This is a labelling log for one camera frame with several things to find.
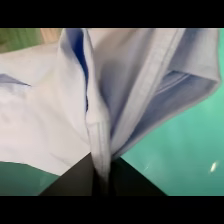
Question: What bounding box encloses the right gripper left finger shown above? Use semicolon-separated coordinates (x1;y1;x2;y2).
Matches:
39;152;98;197

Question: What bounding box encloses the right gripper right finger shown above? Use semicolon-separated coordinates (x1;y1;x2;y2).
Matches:
109;156;168;197

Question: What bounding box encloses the light blue shirt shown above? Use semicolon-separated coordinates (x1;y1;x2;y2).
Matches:
0;28;223;188

